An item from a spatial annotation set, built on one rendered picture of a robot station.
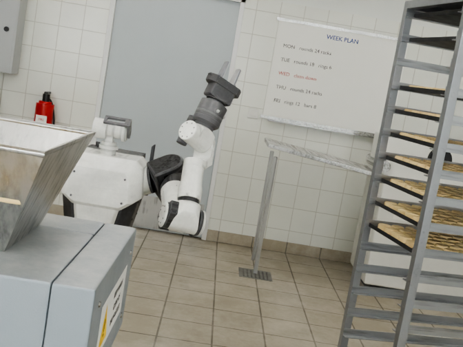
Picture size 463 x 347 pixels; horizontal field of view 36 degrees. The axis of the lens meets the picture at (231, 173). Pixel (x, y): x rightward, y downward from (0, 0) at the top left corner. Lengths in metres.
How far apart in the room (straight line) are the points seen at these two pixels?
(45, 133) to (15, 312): 0.35
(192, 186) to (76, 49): 4.21
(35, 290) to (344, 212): 5.57
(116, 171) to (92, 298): 1.51
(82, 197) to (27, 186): 1.50
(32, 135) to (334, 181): 5.26
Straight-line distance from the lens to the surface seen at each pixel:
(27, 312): 0.85
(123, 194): 2.32
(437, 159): 2.43
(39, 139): 1.11
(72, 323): 0.84
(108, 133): 2.37
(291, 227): 6.28
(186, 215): 2.12
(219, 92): 2.24
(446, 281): 2.58
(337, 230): 6.34
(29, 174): 0.85
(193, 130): 2.17
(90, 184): 2.34
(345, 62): 6.19
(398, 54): 2.83
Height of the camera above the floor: 1.44
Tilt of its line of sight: 8 degrees down
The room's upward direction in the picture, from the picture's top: 10 degrees clockwise
